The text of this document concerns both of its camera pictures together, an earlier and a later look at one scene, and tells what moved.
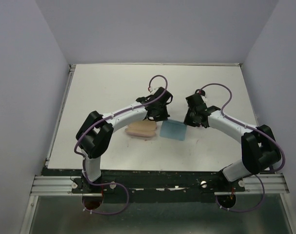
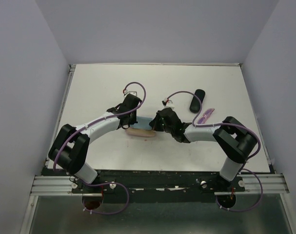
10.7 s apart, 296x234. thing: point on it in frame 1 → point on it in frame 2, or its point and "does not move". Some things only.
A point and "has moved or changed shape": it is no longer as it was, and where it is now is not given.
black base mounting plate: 151,186 does not move
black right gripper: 188,122 → 154,123
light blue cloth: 173,129 has moved or changed shape
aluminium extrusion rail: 62,185 does not move
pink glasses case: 146,128 does not move
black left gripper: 164,116 → 133,120
